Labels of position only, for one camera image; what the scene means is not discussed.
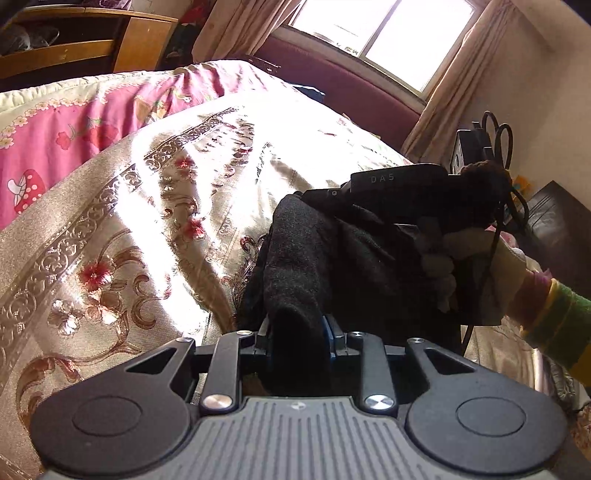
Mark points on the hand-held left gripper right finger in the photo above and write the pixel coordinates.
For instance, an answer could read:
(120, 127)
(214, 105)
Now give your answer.
(328, 334)

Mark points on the window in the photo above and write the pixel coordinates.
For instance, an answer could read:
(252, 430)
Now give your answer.
(406, 41)

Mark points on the beige floral bedspread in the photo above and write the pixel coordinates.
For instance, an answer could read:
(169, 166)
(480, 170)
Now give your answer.
(138, 207)

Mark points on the dark wooden bed frame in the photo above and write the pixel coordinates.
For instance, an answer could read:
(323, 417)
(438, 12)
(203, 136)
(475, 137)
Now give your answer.
(261, 63)

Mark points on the pink mushroom print quilt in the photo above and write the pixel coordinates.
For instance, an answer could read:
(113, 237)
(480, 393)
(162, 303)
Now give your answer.
(69, 138)

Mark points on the red clothes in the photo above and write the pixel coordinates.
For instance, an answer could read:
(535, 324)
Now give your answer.
(191, 14)

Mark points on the maroon wall panel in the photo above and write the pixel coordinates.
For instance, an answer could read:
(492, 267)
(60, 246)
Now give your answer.
(351, 83)

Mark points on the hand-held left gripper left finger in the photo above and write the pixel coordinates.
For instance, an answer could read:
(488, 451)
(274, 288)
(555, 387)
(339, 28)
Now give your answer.
(263, 344)

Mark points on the black pants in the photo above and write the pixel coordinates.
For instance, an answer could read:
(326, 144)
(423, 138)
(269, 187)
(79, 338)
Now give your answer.
(314, 258)

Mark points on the yellow packet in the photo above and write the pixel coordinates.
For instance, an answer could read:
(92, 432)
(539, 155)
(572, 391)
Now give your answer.
(521, 184)

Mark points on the dark brown furniture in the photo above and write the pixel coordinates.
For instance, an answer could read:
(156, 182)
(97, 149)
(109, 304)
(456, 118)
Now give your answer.
(558, 221)

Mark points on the blue cloth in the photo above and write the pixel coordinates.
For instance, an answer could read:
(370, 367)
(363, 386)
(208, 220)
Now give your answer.
(314, 92)

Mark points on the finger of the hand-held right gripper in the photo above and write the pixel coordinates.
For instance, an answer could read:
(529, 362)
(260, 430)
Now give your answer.
(330, 194)

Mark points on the grey bag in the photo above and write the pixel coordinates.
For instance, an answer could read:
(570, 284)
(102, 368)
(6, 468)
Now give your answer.
(27, 39)

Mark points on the beige curtain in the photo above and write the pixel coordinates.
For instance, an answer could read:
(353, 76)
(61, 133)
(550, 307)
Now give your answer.
(240, 32)
(461, 83)

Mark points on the person's right hand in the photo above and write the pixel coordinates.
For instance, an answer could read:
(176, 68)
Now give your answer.
(471, 244)

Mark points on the person's right forearm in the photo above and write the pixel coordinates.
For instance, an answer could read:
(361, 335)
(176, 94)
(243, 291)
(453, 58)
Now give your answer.
(558, 318)

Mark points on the wooden shelf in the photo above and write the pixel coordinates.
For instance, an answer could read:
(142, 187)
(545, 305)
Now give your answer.
(138, 46)

